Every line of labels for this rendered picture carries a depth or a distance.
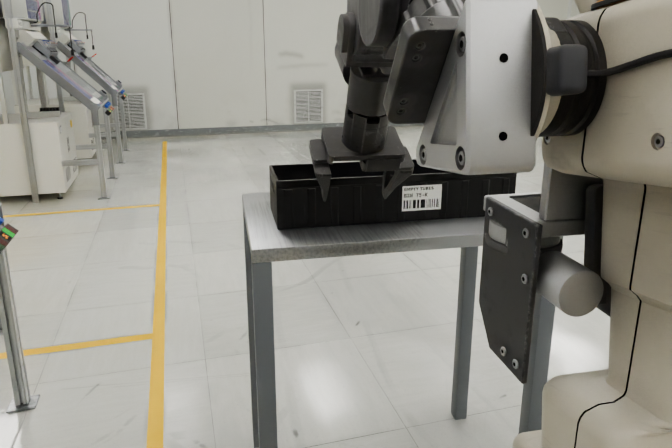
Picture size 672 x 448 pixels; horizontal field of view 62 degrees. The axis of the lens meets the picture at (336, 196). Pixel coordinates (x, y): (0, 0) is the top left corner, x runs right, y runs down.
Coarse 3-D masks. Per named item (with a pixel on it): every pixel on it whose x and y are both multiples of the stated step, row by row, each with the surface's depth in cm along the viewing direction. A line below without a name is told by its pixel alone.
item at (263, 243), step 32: (256, 224) 129; (384, 224) 129; (416, 224) 129; (448, 224) 129; (480, 224) 129; (256, 256) 114; (288, 256) 115; (320, 256) 117; (256, 288) 115; (256, 320) 117; (544, 320) 132; (256, 352) 119; (544, 352) 135; (256, 384) 125; (544, 384) 137; (256, 416) 170
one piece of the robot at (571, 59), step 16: (544, 32) 35; (544, 48) 35; (560, 48) 34; (576, 48) 34; (544, 64) 35; (560, 64) 34; (576, 64) 34; (544, 80) 35; (560, 80) 34; (576, 80) 34; (544, 96) 36; (560, 96) 38; (544, 112) 36; (544, 128) 40
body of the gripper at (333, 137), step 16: (352, 112) 70; (336, 128) 75; (352, 128) 70; (368, 128) 69; (384, 128) 70; (336, 144) 72; (352, 144) 71; (368, 144) 71; (384, 144) 73; (400, 144) 74; (336, 160) 72; (352, 160) 72
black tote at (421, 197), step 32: (288, 192) 123; (320, 192) 125; (352, 192) 126; (416, 192) 130; (448, 192) 131; (480, 192) 133; (512, 192) 135; (288, 224) 125; (320, 224) 127; (352, 224) 128
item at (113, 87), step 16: (48, 0) 532; (64, 0) 573; (48, 16) 536; (64, 16) 567; (48, 32) 578; (64, 32) 577; (64, 48) 550; (80, 48) 585; (32, 64) 546; (80, 64) 557; (96, 64) 624; (96, 80) 565; (112, 80) 630; (16, 96) 550; (32, 96) 611; (64, 96) 595; (112, 96) 569; (16, 112) 552; (80, 112) 568; (80, 128) 572; (80, 144) 576
